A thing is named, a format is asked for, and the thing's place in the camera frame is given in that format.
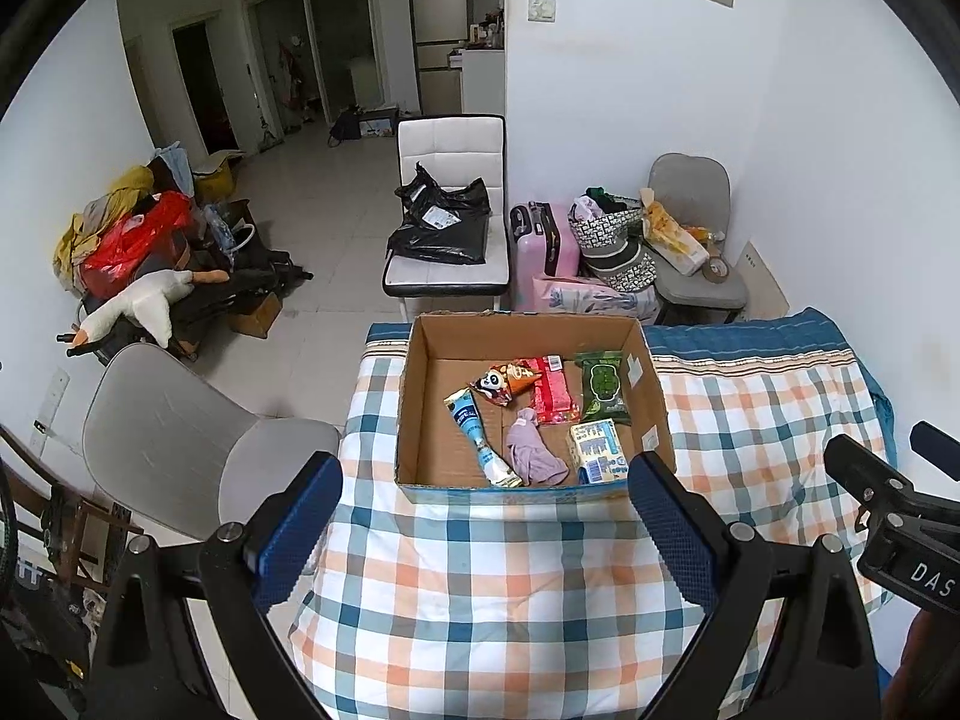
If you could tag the brown tape roll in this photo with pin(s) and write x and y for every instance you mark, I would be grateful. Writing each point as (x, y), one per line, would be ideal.
(718, 270)

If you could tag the sliding glass door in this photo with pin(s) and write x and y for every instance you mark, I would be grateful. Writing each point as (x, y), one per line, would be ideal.
(315, 52)

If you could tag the white leaning board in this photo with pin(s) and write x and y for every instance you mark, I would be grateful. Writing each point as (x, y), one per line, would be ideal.
(765, 281)

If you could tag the blue white small carton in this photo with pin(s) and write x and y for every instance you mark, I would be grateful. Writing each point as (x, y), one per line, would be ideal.
(600, 454)

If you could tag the grey plastic chair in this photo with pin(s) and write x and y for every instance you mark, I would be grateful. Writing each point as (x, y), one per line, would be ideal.
(165, 427)

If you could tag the red plastic bag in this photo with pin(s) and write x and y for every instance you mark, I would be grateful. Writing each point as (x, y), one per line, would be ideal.
(127, 247)

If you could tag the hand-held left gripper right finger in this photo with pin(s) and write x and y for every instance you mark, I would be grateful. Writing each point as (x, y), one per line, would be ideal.
(671, 532)

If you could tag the lilac sock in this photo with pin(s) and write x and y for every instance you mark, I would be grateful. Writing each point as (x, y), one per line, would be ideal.
(529, 450)

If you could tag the dark bags pile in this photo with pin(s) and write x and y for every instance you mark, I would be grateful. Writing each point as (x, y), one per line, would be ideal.
(255, 270)

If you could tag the white goose plush toy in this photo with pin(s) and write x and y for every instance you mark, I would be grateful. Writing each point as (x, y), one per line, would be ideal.
(150, 300)

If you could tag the dark wooden chair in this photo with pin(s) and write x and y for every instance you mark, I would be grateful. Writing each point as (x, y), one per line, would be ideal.
(67, 532)

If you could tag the striped fabric bag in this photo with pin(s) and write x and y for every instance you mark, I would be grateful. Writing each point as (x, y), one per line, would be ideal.
(626, 270)

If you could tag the pink suitcase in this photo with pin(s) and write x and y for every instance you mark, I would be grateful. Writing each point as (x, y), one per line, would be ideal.
(536, 262)

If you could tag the yellow cloth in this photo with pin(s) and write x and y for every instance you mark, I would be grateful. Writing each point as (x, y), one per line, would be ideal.
(97, 217)

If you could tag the yellow snack bag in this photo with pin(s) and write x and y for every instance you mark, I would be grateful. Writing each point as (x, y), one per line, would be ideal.
(660, 217)

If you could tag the yellow bin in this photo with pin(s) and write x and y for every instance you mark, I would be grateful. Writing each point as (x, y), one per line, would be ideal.
(217, 180)

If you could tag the green wet wipes packet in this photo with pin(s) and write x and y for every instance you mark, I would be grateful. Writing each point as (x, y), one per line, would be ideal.
(602, 386)

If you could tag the floral bedding bag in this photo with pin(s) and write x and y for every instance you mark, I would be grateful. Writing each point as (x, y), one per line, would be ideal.
(592, 304)

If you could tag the red snack packet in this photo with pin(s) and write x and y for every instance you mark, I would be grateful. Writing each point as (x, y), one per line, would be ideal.
(555, 394)

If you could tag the white refrigerator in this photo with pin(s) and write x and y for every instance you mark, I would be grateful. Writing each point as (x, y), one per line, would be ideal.
(435, 37)

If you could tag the long blue tube packet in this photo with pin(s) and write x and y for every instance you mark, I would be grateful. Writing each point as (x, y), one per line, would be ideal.
(472, 427)

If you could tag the person's right forearm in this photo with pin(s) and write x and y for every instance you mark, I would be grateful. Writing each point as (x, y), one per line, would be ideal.
(930, 660)

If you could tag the grey office chair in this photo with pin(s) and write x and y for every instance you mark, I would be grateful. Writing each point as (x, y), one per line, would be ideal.
(690, 180)

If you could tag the small brown cardboard box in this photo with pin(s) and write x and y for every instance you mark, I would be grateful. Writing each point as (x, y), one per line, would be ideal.
(255, 315)

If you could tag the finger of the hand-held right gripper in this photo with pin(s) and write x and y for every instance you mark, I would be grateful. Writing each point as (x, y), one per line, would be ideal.
(937, 450)
(862, 469)

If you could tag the black plastic bag white label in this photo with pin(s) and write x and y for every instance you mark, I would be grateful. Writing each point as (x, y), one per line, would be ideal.
(450, 202)

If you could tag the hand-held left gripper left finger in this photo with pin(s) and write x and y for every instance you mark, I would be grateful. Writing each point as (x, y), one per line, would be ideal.
(296, 540)

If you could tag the black white patterned tote bag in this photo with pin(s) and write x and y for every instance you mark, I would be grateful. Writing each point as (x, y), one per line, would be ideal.
(600, 229)

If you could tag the plaid blanket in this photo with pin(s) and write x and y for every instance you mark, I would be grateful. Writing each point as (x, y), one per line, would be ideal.
(487, 577)

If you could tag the white padded chair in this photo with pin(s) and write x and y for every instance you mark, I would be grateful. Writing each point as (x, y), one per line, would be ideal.
(450, 142)

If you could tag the white light switch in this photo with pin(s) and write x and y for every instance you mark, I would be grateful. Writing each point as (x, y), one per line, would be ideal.
(541, 9)

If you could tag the panda print snack packet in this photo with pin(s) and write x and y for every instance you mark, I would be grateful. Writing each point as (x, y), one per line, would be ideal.
(495, 384)

